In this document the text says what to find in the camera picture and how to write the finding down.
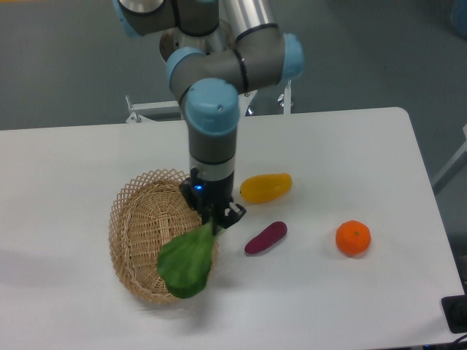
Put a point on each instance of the yellow mango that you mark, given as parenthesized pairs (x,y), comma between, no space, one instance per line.
(265,187)

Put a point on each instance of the black device at table edge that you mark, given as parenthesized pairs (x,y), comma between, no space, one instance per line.
(454,308)

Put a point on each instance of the woven wicker basket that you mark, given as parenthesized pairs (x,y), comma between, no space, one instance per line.
(149,212)

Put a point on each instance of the purple sweet potato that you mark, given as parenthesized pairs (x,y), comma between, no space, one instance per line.
(266,239)

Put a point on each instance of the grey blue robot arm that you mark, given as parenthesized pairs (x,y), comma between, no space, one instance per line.
(260,56)

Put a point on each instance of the orange tangerine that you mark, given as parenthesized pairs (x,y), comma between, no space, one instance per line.
(353,237)

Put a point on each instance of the green bok choy vegetable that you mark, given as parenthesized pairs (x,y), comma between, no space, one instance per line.
(185,262)

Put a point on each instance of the white table leg frame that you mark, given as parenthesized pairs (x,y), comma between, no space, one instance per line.
(455,163)

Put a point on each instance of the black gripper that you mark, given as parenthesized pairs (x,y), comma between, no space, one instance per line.
(202,196)

